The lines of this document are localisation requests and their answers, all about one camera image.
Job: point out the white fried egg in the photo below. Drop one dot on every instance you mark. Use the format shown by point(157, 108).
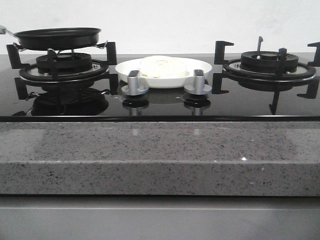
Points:
point(158, 66)

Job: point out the white round plate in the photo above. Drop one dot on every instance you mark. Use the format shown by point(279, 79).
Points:
point(123, 69)

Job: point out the black frying pan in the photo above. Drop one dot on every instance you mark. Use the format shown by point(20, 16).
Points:
point(68, 38)

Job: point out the silver left stove knob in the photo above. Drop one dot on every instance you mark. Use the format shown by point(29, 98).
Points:
point(134, 86)

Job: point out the silver stove knob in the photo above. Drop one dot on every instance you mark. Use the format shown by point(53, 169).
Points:
point(198, 87)
point(134, 86)

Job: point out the silver right stove knob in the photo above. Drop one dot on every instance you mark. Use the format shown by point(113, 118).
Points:
point(198, 87)

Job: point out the black glass gas cooktop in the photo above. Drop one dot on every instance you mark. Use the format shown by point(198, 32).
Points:
point(91, 105)

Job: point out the black right pan support grate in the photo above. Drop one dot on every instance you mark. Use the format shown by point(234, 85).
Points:
point(267, 76)

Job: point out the black pan support grate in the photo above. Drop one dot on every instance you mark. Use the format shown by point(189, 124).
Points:
point(62, 83)
point(267, 76)

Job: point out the black left gas burner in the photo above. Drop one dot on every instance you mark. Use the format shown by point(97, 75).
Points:
point(65, 63)

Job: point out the black gas burner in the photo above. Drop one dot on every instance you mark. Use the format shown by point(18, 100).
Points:
point(267, 62)
point(65, 63)

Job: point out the black right gas burner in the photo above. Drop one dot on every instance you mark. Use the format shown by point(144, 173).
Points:
point(267, 62)

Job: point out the black left pan support grate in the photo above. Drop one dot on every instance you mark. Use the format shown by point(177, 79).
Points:
point(62, 83)

